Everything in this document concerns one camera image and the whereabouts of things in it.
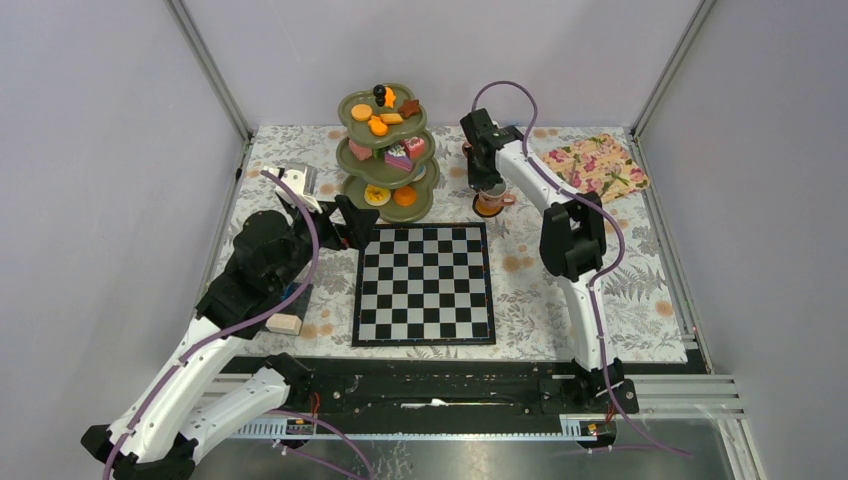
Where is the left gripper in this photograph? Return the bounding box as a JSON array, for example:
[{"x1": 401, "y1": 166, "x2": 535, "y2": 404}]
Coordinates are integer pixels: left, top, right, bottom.
[{"x1": 272, "y1": 194, "x2": 380, "y2": 292}]

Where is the yellow frosted donut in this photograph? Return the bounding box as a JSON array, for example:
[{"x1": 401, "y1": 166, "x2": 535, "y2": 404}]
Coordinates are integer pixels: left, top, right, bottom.
[{"x1": 363, "y1": 184, "x2": 392, "y2": 207}]

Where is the orange round pastry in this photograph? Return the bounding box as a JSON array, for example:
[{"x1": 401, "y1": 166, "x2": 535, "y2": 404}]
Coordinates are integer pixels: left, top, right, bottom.
[{"x1": 392, "y1": 186, "x2": 418, "y2": 207}]

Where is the pink swirl roll cake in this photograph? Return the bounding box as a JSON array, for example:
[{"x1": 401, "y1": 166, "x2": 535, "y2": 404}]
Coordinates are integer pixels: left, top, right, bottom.
[{"x1": 348, "y1": 139, "x2": 373, "y2": 161}]

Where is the small pink mug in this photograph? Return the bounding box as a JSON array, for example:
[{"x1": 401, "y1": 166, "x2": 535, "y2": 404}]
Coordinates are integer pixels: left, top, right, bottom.
[{"x1": 475, "y1": 183, "x2": 516, "y2": 208}]

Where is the green three-tier dessert stand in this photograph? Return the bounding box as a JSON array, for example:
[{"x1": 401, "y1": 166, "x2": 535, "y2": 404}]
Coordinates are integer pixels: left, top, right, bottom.
[{"x1": 336, "y1": 83, "x2": 440, "y2": 223}]

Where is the pink cake slice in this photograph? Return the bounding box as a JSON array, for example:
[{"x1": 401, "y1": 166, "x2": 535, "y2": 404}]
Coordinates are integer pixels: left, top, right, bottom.
[{"x1": 402, "y1": 136, "x2": 426, "y2": 161}]

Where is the blue frosted donut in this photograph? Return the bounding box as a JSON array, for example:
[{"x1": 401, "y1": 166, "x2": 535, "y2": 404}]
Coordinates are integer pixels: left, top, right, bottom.
[{"x1": 413, "y1": 165, "x2": 427, "y2": 182}]

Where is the orange smiley face coaster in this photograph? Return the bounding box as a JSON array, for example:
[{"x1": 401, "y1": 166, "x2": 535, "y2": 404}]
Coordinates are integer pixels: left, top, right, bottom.
[{"x1": 472, "y1": 198, "x2": 504, "y2": 218}]

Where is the purple cake slice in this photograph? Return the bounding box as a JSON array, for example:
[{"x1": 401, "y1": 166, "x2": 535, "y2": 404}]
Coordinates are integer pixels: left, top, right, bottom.
[{"x1": 383, "y1": 144, "x2": 414, "y2": 172}]

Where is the brown star cookie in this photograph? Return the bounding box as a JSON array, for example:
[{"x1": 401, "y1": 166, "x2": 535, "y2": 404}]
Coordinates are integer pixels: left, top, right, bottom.
[{"x1": 397, "y1": 99, "x2": 421, "y2": 119}]

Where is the orange fish cookie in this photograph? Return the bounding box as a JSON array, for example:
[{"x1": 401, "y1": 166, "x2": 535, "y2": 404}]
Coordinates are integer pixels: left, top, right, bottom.
[
  {"x1": 367, "y1": 115, "x2": 388, "y2": 137},
  {"x1": 384, "y1": 87, "x2": 396, "y2": 108}
]

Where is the square orange cracker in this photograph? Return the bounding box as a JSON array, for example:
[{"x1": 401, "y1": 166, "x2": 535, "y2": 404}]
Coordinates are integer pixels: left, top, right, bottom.
[{"x1": 379, "y1": 112, "x2": 405, "y2": 125}]

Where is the round orange biscuit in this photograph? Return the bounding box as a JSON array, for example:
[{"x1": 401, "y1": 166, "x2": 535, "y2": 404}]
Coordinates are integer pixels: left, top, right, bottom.
[{"x1": 350, "y1": 103, "x2": 373, "y2": 122}]

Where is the floral serving tray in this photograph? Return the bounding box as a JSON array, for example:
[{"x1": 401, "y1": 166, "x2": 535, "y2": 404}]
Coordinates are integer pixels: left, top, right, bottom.
[{"x1": 542, "y1": 133, "x2": 651, "y2": 204}]

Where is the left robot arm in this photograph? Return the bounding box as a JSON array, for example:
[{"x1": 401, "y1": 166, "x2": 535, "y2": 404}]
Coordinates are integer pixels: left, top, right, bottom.
[{"x1": 81, "y1": 195, "x2": 379, "y2": 479}]

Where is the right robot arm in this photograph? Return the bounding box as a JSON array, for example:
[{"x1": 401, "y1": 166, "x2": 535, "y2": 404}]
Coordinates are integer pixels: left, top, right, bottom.
[{"x1": 460, "y1": 109, "x2": 607, "y2": 371}]

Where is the black white chessboard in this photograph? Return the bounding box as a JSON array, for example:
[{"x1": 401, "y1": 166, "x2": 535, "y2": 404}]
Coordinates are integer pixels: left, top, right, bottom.
[{"x1": 351, "y1": 222, "x2": 497, "y2": 347}]

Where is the blue lego brick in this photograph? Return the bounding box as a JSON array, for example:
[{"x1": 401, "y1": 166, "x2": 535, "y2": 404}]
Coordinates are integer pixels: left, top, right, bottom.
[{"x1": 281, "y1": 283, "x2": 297, "y2": 301}]

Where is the grey lego baseplate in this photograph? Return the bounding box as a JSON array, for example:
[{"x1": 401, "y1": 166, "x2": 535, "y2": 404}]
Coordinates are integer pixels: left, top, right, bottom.
[{"x1": 280, "y1": 282, "x2": 314, "y2": 320}]

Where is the wooden block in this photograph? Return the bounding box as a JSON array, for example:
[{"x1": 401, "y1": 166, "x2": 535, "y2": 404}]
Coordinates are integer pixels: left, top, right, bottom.
[{"x1": 265, "y1": 313, "x2": 303, "y2": 336}]

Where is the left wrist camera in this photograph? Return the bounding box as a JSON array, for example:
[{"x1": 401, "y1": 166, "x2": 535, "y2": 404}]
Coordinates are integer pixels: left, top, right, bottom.
[{"x1": 262, "y1": 162, "x2": 322, "y2": 213}]

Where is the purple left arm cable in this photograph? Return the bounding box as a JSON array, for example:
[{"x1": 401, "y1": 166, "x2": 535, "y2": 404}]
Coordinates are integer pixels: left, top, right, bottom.
[{"x1": 100, "y1": 170, "x2": 321, "y2": 480}]

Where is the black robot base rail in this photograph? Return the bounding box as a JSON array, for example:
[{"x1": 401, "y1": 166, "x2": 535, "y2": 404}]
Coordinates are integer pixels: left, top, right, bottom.
[{"x1": 282, "y1": 357, "x2": 639, "y2": 435}]

